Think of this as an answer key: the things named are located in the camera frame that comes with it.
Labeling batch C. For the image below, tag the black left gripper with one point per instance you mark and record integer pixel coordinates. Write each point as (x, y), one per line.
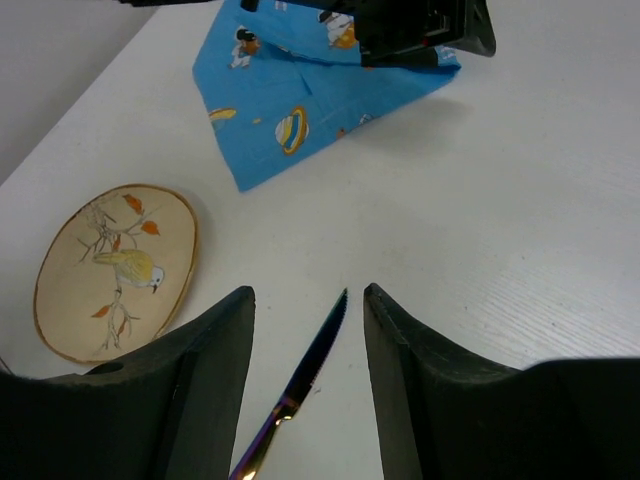
(372, 34)

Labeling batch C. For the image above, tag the blue space-print cloth placemat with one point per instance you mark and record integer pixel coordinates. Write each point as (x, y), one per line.
(283, 83)

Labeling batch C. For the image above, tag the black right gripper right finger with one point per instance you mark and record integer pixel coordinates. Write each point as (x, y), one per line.
(444, 412)

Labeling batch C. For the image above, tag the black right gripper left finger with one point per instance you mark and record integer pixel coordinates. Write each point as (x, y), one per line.
(168, 410)

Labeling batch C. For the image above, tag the iridescent table knife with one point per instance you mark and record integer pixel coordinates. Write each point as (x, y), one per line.
(295, 392)

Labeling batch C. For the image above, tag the round bird-painted plate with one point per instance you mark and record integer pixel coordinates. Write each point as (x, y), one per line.
(116, 273)

